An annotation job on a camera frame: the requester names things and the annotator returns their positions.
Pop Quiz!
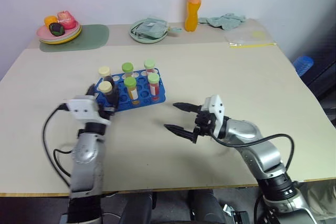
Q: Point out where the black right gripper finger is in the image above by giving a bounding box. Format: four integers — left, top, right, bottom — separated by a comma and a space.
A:
163, 123, 196, 141
172, 101, 203, 114

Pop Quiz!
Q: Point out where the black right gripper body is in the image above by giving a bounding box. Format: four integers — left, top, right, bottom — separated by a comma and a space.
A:
192, 105, 217, 145

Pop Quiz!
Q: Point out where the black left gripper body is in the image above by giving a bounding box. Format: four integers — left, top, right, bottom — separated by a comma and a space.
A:
97, 101, 117, 122

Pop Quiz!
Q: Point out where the cream cap dark test tube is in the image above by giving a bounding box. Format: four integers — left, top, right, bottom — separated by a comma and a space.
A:
98, 66, 115, 83
97, 80, 119, 104

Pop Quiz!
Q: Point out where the green cap orange test tube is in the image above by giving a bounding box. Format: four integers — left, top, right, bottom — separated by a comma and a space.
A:
123, 77, 139, 105
121, 61, 135, 78

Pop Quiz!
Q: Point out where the blue test tube rack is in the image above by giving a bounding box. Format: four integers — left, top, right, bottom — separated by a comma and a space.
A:
93, 68, 167, 112

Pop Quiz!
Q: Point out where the green cap red test tube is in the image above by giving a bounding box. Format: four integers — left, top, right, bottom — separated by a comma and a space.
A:
147, 72, 161, 102
143, 59, 156, 76

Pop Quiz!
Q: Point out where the green placemat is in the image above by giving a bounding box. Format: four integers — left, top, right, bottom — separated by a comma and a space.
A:
39, 24, 110, 53

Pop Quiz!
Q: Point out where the yellow plate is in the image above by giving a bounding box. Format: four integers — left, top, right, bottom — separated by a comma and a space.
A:
39, 27, 82, 45

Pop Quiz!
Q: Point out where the light green plate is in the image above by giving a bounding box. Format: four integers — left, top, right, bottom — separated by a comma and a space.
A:
38, 26, 81, 42

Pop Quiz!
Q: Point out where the pale green round plate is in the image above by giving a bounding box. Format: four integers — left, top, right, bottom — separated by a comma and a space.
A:
128, 19, 169, 45

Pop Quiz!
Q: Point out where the dark purple toy fruit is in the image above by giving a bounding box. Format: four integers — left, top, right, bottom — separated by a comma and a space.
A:
48, 22, 66, 37

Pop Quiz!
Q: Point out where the pink plate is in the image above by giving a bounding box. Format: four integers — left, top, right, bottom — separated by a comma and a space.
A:
36, 22, 80, 40

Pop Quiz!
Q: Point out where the pink red toy fruit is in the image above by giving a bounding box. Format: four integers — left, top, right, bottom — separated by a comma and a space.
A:
57, 10, 77, 30

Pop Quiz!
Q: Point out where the dark rounded shape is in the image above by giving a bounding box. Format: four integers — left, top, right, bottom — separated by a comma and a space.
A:
123, 189, 159, 224
186, 188, 227, 224

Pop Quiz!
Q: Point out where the orange toy fruit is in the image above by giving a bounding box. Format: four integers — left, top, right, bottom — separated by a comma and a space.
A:
44, 15, 59, 27

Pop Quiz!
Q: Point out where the clear yellow zip bag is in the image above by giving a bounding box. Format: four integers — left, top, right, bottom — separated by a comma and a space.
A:
225, 28, 278, 49

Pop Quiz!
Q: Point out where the pale green cloth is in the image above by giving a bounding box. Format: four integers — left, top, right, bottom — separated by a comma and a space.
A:
197, 12, 248, 31

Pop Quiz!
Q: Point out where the orange drink bottle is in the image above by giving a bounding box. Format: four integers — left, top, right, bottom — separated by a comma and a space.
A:
184, 0, 205, 32

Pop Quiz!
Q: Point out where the blue plastic stool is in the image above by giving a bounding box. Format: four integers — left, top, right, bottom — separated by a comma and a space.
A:
292, 55, 315, 77

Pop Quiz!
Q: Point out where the black chair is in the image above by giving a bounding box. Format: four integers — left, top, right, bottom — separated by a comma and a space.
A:
301, 48, 336, 133

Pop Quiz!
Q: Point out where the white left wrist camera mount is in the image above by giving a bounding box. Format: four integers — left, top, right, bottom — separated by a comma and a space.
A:
65, 94, 111, 125

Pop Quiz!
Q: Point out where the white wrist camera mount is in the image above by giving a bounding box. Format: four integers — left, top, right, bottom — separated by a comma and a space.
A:
65, 94, 111, 125
204, 94, 226, 137

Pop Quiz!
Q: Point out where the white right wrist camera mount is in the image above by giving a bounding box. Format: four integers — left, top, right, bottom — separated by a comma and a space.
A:
204, 94, 226, 137

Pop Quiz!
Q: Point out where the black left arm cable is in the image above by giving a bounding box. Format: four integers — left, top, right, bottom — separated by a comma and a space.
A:
41, 102, 76, 187

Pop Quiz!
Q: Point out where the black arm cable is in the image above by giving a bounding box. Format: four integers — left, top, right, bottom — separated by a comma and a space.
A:
41, 102, 76, 187
209, 132, 295, 176

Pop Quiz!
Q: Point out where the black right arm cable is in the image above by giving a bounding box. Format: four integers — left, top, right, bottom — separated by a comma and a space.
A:
209, 132, 295, 176

